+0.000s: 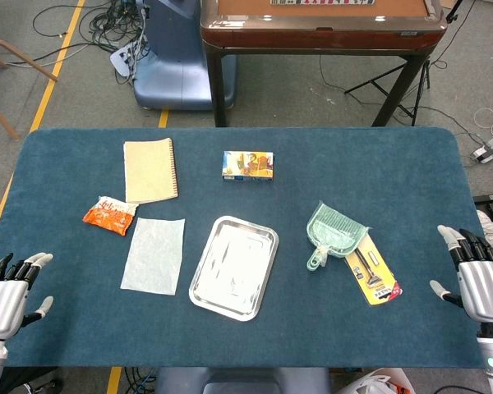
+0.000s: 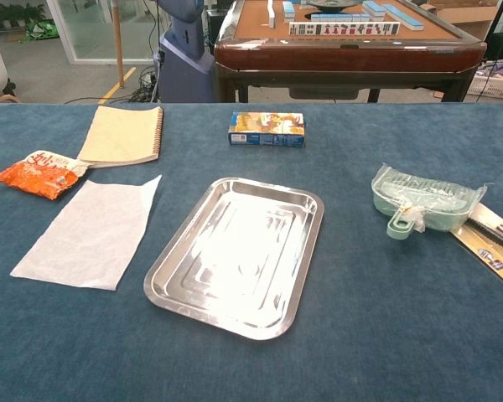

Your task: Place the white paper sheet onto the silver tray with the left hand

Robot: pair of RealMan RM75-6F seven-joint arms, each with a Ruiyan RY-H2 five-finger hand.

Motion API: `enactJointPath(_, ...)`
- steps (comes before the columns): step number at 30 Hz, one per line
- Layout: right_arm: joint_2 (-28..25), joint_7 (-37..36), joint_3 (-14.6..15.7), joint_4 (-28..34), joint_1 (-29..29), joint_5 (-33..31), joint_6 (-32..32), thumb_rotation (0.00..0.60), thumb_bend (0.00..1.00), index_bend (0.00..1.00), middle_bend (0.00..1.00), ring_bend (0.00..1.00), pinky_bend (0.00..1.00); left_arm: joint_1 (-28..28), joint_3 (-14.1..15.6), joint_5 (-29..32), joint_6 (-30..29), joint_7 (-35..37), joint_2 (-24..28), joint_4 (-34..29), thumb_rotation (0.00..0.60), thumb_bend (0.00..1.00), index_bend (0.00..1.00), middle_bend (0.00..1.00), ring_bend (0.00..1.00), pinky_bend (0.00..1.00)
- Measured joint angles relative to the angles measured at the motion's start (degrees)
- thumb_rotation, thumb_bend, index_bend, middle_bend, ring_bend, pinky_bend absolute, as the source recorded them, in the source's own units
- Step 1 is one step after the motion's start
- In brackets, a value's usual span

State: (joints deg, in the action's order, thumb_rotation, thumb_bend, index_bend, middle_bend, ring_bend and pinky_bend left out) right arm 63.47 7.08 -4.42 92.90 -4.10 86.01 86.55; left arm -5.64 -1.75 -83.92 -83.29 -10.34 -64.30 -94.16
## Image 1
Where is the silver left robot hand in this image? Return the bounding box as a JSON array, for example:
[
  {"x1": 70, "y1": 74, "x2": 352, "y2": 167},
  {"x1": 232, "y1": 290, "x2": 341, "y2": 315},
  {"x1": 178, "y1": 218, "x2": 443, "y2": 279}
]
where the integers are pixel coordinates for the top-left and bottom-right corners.
[{"x1": 0, "y1": 252, "x2": 54, "y2": 341}]

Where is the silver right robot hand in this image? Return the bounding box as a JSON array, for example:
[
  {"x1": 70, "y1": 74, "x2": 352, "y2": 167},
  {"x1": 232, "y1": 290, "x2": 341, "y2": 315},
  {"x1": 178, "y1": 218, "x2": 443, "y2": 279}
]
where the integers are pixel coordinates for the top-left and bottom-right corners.
[{"x1": 430, "y1": 224, "x2": 493, "y2": 325}]

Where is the white translucent sheet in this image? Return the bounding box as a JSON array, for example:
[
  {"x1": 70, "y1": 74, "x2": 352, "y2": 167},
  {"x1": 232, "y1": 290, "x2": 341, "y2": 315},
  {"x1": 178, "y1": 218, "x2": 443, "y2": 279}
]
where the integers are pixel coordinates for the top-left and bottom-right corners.
[{"x1": 120, "y1": 217, "x2": 187, "y2": 296}]

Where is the silver metal tray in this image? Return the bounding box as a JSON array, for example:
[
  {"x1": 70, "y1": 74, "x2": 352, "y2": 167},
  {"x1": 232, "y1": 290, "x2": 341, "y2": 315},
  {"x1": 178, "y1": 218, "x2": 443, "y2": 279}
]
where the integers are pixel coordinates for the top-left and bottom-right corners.
[{"x1": 188, "y1": 215, "x2": 280, "y2": 323}]

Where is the white shoe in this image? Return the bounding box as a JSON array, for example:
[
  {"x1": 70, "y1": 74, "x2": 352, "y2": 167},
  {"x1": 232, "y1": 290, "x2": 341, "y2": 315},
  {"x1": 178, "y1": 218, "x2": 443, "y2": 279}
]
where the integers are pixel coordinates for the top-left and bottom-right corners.
[{"x1": 476, "y1": 209, "x2": 493, "y2": 247}]

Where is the razor in yellow package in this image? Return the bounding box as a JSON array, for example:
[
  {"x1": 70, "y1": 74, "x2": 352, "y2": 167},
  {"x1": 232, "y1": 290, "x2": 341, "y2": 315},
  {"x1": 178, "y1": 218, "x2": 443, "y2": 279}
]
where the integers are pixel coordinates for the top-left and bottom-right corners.
[{"x1": 343, "y1": 236, "x2": 404, "y2": 307}]

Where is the white power strip with plugs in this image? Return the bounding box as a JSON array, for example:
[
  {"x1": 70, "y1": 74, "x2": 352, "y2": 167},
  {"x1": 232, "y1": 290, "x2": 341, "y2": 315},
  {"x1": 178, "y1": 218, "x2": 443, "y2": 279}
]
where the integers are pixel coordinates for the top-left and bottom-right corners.
[{"x1": 471, "y1": 135, "x2": 493, "y2": 164}]

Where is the orange white snack packet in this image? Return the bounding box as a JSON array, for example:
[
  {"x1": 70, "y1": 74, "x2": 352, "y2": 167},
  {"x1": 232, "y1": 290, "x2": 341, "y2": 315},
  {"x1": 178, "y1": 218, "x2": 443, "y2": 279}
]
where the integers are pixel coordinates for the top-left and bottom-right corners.
[{"x1": 82, "y1": 195, "x2": 140, "y2": 237}]

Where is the white plastic bag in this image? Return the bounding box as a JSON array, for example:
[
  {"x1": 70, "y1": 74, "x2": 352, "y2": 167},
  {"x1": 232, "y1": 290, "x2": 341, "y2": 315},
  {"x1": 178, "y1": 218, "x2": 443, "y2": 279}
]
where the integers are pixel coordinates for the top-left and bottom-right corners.
[{"x1": 336, "y1": 368, "x2": 416, "y2": 394}]

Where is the green plastic dustpan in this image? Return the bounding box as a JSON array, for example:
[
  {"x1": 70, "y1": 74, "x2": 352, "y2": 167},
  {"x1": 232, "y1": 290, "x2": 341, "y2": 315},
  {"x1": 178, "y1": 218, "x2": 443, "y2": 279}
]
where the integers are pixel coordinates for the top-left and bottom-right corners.
[{"x1": 306, "y1": 200, "x2": 371, "y2": 273}]

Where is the beige spiral notebook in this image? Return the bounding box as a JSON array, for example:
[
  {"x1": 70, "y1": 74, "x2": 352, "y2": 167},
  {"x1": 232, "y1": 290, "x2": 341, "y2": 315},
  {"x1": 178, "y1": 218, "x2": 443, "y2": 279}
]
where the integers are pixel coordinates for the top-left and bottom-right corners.
[{"x1": 122, "y1": 137, "x2": 179, "y2": 205}]

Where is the grey blue robot torso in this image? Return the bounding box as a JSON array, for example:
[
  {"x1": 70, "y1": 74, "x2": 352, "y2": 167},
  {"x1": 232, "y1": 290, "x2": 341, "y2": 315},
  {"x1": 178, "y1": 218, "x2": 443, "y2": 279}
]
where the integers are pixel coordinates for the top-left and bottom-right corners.
[{"x1": 154, "y1": 366, "x2": 332, "y2": 394}]

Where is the wooden chair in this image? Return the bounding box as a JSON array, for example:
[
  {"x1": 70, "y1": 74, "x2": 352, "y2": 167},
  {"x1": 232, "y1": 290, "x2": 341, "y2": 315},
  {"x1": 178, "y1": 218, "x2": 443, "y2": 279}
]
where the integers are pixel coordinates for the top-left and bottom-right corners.
[{"x1": 0, "y1": 39, "x2": 58, "y2": 141}]

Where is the colourful printed carton box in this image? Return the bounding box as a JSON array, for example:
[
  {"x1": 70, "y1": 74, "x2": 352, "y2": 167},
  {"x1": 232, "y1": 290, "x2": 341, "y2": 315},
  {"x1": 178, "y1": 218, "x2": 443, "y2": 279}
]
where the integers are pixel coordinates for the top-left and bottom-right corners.
[{"x1": 221, "y1": 150, "x2": 274, "y2": 183}]

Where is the blue grey machine base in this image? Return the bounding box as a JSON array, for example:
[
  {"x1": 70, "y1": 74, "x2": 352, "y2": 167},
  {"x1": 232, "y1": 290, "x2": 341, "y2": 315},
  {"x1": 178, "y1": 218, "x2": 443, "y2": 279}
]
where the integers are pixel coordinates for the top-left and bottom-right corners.
[{"x1": 133, "y1": 0, "x2": 237, "y2": 112}]

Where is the brown mahjong table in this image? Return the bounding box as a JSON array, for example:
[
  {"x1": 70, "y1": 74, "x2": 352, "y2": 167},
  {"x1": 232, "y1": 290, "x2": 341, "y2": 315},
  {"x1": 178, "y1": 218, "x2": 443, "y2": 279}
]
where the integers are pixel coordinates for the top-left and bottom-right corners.
[{"x1": 200, "y1": 0, "x2": 449, "y2": 128}]

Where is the white coiled cable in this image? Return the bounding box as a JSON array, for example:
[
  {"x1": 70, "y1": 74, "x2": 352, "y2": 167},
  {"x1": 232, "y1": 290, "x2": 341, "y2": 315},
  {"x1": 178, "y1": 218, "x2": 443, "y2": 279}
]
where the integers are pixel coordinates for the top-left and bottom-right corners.
[{"x1": 473, "y1": 107, "x2": 493, "y2": 139}]

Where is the black cable bundle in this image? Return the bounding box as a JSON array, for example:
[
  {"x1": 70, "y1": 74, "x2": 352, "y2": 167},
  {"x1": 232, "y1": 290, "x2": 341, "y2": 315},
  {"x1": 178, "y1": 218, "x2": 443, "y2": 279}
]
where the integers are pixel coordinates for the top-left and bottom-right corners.
[{"x1": 32, "y1": 0, "x2": 149, "y2": 85}]

